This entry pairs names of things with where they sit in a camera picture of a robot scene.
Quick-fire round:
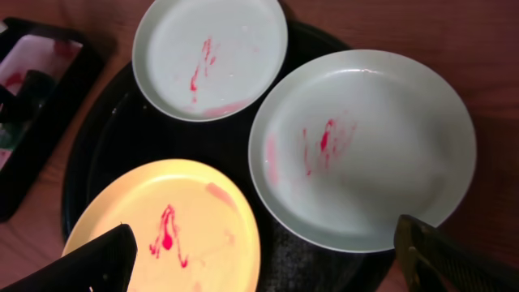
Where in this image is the green and yellow sponge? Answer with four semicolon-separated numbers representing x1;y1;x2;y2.
0;122;31;152

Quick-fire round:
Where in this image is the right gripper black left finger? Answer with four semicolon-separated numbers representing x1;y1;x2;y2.
1;224;137;292

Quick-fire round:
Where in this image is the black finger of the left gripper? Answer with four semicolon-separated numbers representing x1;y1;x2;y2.
1;70;57;123

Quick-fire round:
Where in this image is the yellow plate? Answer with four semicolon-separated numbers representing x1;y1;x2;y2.
62;159;260;292

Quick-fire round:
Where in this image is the large mint green plate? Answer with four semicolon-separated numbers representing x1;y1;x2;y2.
248;49;477;253

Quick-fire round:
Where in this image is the round black tray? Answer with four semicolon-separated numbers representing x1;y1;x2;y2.
60;19;397;292

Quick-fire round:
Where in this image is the rectangular black sponge tray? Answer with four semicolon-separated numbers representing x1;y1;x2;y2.
1;18;105;221

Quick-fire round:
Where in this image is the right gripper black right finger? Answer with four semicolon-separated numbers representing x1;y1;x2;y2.
393;215;518;292

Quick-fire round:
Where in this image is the small mint green plate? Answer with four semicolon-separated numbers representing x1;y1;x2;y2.
132;0;288;122

